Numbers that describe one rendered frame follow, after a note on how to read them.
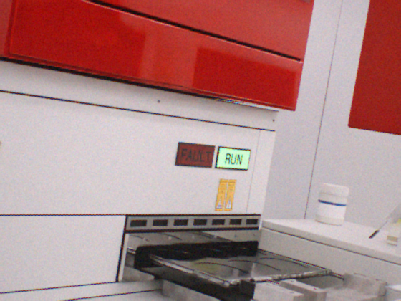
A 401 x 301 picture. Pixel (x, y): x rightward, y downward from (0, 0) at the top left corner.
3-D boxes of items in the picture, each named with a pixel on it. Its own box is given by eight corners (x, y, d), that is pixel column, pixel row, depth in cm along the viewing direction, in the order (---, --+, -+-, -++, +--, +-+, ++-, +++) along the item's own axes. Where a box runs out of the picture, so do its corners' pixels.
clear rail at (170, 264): (86, 240, 161) (87, 233, 161) (91, 240, 162) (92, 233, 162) (226, 289, 138) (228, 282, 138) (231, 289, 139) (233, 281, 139)
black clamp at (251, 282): (238, 291, 141) (240, 276, 141) (245, 290, 143) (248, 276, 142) (254, 296, 139) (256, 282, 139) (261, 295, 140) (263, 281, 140)
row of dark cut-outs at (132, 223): (124, 228, 148) (126, 216, 148) (256, 226, 182) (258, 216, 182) (126, 229, 148) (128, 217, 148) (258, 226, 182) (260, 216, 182)
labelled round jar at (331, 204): (309, 219, 196) (315, 182, 196) (324, 219, 202) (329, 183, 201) (334, 226, 192) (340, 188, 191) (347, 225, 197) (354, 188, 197)
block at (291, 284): (278, 294, 144) (281, 279, 144) (288, 293, 147) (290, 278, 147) (315, 307, 139) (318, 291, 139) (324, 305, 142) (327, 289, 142)
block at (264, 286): (253, 299, 138) (255, 282, 138) (263, 297, 141) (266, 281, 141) (291, 312, 133) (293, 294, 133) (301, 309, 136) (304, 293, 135)
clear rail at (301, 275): (220, 287, 139) (221, 279, 139) (327, 274, 168) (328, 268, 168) (226, 289, 138) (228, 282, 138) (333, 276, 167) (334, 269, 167)
